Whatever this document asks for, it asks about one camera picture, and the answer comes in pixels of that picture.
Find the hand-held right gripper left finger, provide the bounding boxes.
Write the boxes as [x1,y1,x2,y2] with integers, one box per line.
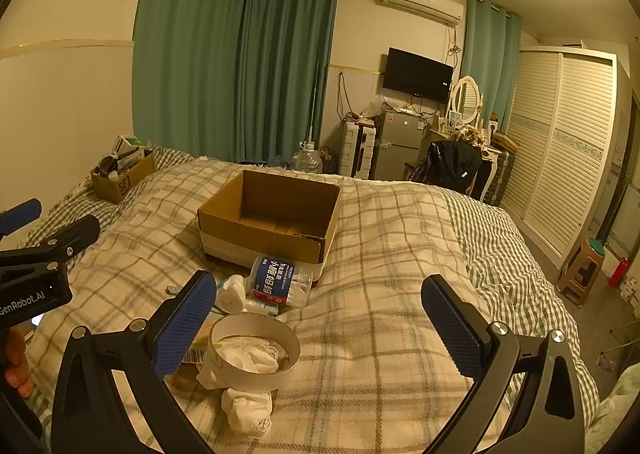
[50,270,218,454]

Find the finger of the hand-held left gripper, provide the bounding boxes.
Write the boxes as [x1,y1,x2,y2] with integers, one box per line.
[0,200,43,237]
[0,215,101,281]

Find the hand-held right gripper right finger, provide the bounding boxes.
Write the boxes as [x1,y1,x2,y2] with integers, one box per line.
[421,275,586,454]

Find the person's left hand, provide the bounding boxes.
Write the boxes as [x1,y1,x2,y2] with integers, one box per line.
[0,326,35,400]

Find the barcode label packet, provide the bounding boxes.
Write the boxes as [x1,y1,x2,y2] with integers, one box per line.
[182,321,216,366]

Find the small cardboard box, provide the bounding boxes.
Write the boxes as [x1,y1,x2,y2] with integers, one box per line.
[90,148,157,205]

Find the white tape roll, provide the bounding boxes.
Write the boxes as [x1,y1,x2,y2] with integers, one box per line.
[207,313,301,391]

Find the clear plastic bottle blue label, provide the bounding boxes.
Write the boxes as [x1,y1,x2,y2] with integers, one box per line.
[248,256,314,309]

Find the large open cardboard box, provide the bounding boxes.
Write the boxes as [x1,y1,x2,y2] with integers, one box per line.
[197,170,342,268]

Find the plaid blanket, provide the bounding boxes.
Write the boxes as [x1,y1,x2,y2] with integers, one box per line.
[25,161,516,454]

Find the white green carton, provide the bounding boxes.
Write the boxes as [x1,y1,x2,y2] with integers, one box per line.
[114,135,147,159]

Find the white cloth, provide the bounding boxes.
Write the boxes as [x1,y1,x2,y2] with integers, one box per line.
[196,336,281,438]

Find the brown plastic stool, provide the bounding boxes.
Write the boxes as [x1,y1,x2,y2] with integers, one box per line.
[555,236,606,309]

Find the dark suitcase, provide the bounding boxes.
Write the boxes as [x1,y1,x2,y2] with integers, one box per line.
[482,149,516,207]

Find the black jacket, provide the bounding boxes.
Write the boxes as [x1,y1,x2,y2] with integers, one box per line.
[410,140,484,195]

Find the white dressing table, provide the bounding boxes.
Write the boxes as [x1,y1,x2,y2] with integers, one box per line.
[425,114,507,201]

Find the red fire extinguisher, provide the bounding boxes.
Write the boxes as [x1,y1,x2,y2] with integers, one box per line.
[607,258,629,288]

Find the grey small fridge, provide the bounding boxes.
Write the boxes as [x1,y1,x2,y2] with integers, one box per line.
[373,108,435,181]

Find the pale green pillow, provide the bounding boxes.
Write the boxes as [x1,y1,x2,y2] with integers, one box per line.
[584,374,640,454]

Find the white suitcase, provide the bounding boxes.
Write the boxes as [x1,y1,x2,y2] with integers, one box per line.
[341,121,377,179]

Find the clear water jug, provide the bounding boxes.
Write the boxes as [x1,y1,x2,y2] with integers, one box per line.
[291,141,324,176]

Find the green curtain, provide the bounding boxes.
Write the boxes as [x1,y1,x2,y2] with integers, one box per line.
[239,0,342,172]
[132,0,251,162]

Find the white louvred wardrobe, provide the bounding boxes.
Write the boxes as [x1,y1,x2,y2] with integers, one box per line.
[492,46,632,271]

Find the white oval mirror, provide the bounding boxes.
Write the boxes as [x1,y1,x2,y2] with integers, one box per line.
[450,76,485,127]

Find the white pole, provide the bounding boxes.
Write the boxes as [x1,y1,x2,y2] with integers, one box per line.
[305,61,319,145]

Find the light blue curtain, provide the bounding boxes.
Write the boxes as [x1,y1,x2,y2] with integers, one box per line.
[459,0,522,135]

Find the black wall television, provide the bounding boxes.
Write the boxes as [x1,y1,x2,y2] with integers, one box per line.
[383,47,455,104]

